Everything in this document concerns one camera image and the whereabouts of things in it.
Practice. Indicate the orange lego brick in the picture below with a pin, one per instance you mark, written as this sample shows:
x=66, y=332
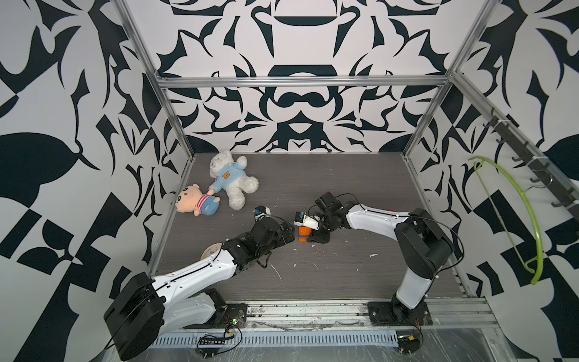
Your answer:
x=304, y=233

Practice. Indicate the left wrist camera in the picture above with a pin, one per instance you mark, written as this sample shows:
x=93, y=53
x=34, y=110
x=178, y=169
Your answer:
x=261, y=211

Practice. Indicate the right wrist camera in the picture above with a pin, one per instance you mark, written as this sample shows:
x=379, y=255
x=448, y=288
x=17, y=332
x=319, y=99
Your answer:
x=303, y=220

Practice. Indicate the aluminium frame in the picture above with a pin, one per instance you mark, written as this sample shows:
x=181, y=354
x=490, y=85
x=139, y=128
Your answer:
x=416, y=77

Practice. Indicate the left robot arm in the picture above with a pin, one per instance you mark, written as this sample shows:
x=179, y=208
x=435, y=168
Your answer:
x=148, y=307

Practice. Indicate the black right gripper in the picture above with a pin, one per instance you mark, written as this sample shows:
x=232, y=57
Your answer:
x=316, y=236

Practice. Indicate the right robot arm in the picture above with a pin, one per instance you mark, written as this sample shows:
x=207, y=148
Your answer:
x=424, y=245

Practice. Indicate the green hoop hanger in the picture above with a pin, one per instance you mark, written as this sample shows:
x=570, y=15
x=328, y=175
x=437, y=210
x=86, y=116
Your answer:
x=514, y=213

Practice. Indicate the black connector box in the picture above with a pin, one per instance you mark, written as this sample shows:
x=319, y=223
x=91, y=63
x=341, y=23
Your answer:
x=210, y=344
x=408, y=345

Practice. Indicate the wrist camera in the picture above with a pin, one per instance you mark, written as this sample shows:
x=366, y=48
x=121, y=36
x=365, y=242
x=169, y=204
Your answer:
x=303, y=220
x=261, y=211

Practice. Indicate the cream round toy clock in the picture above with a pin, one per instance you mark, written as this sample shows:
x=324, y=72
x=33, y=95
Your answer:
x=211, y=252

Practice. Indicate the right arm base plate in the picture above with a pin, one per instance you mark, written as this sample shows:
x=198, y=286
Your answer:
x=394, y=313

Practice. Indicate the black connector box right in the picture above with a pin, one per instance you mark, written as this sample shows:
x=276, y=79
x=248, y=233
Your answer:
x=408, y=345

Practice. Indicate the black hook rack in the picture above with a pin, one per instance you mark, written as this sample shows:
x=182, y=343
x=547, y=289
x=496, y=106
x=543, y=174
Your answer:
x=546, y=174

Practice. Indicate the white cable duct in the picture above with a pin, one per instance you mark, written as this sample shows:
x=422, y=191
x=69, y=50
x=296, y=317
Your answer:
x=277, y=339

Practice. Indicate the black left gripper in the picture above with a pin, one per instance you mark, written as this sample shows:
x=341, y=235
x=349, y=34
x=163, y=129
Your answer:
x=289, y=234

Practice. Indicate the pink doll plush toy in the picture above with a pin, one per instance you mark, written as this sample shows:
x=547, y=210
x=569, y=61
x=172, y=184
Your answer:
x=193, y=200

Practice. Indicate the white teddy bear blue shirt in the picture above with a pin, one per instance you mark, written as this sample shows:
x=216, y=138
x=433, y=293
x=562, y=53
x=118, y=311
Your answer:
x=230, y=176

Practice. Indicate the black connector box left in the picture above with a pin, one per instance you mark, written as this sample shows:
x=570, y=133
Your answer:
x=210, y=344

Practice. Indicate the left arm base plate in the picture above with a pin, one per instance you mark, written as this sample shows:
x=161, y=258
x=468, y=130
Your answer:
x=224, y=313

